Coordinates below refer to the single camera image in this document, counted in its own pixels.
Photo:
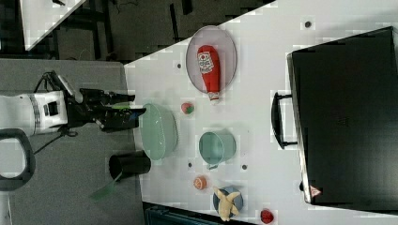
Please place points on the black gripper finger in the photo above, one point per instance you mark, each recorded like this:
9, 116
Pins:
123, 115
115, 98

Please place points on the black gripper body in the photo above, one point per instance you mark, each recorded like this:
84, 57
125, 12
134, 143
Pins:
92, 110

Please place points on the red plush ketchup bottle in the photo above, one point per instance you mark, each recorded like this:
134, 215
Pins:
209, 66

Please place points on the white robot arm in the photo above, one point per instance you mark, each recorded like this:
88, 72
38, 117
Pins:
59, 111

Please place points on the round grey plate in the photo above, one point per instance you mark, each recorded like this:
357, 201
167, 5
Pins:
225, 46

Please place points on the small blue plate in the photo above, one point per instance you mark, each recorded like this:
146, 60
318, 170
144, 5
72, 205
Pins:
238, 201

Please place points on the green perforated colander basket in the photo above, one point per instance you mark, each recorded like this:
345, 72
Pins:
158, 131

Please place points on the black cylinder container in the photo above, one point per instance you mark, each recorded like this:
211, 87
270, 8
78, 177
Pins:
126, 165

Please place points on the toy strawberry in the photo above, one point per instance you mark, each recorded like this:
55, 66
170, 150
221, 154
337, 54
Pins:
187, 107

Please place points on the green tape strip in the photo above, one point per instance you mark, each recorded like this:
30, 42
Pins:
105, 191

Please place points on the white side table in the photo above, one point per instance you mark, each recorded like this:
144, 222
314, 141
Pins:
40, 17

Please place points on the teal green cup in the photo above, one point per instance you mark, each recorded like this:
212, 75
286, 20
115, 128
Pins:
216, 147

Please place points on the toy orange slice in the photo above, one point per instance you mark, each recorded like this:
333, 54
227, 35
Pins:
200, 182

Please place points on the black chair armrest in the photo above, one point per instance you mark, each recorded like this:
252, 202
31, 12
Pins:
18, 162

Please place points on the beige plush toy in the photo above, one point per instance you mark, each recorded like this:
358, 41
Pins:
226, 204

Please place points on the red toy fruit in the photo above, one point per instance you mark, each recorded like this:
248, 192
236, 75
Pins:
266, 216

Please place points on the black toaster oven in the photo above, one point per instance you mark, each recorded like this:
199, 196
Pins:
344, 97

